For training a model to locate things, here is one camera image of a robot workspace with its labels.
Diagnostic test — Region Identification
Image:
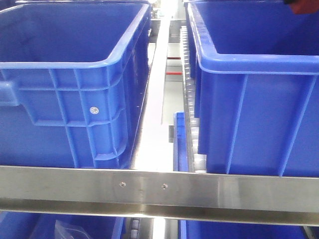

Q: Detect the upper left blue crate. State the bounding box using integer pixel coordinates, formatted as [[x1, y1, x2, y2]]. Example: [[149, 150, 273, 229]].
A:
[[0, 2, 151, 169]]

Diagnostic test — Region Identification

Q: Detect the lower right blue crate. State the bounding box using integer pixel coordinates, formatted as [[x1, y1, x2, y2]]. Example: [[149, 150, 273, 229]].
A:
[[178, 220, 307, 239]]

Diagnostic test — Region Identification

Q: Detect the upper right blue crate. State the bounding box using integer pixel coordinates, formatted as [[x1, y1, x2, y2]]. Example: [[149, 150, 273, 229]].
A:
[[187, 0, 319, 177]]

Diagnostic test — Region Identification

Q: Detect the lower left blue crate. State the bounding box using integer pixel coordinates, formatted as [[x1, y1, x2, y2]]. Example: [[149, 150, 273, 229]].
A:
[[0, 212, 125, 239]]

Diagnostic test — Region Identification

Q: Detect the blue crate edge centre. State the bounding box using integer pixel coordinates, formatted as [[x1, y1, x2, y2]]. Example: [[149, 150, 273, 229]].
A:
[[173, 112, 188, 172]]

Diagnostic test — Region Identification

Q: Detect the steel roller track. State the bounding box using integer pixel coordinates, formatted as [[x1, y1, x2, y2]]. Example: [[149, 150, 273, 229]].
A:
[[180, 26, 206, 173]]

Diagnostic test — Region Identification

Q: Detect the stainless steel shelf rail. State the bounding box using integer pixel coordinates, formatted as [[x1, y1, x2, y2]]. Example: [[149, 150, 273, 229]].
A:
[[0, 166, 319, 226]]

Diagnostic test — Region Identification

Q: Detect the blue crate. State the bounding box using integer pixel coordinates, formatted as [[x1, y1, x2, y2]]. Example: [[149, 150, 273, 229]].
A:
[[0, 212, 125, 239], [0, 2, 151, 169], [187, 0, 319, 177], [178, 220, 307, 239]]

